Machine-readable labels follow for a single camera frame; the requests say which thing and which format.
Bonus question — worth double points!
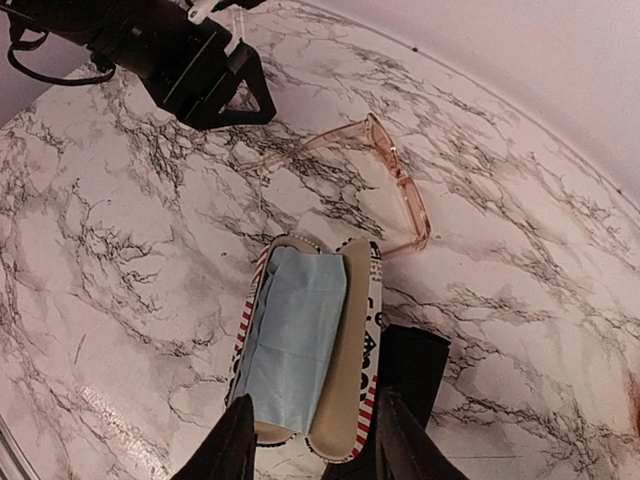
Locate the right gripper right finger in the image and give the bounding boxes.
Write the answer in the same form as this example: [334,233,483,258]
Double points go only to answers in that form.
[376,389,467,480]

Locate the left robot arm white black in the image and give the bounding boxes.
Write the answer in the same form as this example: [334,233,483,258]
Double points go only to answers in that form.
[1,0,276,130]

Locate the black glasses case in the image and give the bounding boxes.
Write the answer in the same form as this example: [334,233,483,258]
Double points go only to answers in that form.
[322,324,451,480]

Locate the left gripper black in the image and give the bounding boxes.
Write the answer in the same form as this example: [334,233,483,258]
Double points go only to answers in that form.
[139,20,277,130]

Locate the striped flag glasses pouch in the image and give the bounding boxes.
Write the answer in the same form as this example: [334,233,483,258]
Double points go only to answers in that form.
[225,234,383,464]

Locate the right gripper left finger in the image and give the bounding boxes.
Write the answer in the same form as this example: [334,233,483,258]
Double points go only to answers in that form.
[171,394,257,480]

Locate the blue cleaning cloth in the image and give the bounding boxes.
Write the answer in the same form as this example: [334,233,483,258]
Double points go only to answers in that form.
[231,246,348,433]

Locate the pink frame sunglasses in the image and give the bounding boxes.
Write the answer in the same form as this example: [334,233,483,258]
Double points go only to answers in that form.
[238,113,432,258]

